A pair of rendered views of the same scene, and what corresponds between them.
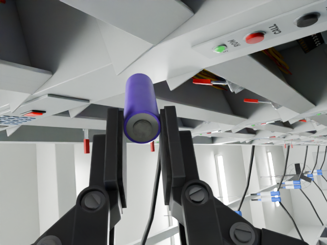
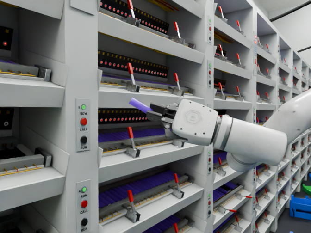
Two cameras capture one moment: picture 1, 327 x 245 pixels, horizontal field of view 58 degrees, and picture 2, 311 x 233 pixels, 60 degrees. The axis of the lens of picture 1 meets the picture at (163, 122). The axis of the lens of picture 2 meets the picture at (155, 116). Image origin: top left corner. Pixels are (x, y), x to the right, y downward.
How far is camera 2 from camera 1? 0.78 m
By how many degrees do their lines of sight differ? 126
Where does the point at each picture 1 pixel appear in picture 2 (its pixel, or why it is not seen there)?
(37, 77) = (99, 27)
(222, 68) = (52, 92)
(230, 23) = (95, 118)
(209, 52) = (82, 101)
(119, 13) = (114, 96)
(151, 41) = (100, 91)
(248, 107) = not seen: outside the picture
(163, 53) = (91, 88)
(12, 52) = not seen: hidden behind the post
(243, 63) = (39, 101)
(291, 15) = (88, 136)
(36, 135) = not seen: outside the picture
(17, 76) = (105, 27)
